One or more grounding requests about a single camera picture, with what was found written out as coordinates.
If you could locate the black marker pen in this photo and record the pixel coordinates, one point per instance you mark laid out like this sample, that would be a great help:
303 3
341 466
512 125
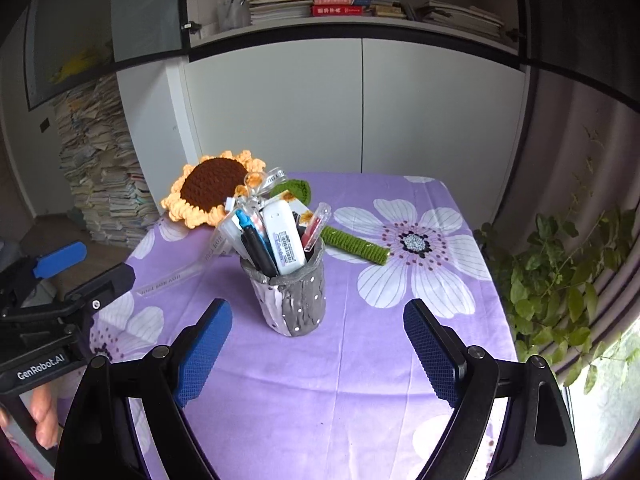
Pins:
257 252

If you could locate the crochet sunflower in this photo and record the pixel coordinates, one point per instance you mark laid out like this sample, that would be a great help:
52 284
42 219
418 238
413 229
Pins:
215 180

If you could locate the sunflower print card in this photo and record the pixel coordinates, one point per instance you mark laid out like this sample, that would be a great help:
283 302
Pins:
300 206

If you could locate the white bookshelf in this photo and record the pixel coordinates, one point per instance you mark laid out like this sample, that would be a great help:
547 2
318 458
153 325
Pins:
350 24

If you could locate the dark glass cabinet door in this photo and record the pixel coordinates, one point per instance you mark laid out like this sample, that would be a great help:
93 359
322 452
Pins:
575 10
140 10

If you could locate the white cabinet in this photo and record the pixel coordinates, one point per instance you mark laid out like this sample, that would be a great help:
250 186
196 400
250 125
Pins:
300 110

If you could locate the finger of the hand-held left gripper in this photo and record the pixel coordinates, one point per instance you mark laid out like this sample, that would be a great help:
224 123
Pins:
107 282
60 257

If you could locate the purple floral tablecloth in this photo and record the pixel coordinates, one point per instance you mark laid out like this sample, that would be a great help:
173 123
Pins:
350 360

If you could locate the black wall switch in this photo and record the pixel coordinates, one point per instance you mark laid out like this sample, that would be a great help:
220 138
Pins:
45 125

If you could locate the grey dotted pen holder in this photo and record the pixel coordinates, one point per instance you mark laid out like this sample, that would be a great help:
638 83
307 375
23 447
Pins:
295 305

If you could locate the green leafy plant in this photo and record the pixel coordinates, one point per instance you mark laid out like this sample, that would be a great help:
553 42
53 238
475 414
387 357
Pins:
545 280

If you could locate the blue pen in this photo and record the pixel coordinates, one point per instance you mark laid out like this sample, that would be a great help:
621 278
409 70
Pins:
244 220

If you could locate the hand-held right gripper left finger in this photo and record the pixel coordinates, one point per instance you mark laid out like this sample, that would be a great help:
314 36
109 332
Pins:
205 350

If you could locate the clear plastic bag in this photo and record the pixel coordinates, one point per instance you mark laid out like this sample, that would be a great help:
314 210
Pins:
232 12

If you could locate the white usb stick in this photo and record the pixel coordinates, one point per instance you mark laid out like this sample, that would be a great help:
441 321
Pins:
282 240

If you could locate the person's left hand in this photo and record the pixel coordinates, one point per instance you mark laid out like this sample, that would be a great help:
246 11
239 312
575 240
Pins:
45 415

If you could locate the grey striped curtain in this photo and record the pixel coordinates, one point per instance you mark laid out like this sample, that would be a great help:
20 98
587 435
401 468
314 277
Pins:
575 135

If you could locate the large curved window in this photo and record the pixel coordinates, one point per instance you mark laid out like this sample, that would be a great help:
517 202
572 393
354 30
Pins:
620 410

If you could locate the pile of paper booklets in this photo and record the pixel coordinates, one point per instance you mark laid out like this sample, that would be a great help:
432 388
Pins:
100 185

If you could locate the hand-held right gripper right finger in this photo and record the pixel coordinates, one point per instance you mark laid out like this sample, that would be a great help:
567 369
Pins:
430 350

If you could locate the row of shelf books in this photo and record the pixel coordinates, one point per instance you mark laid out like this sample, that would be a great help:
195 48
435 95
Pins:
280 5

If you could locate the red pen with clear cap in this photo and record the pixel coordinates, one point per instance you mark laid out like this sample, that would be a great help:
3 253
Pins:
315 230

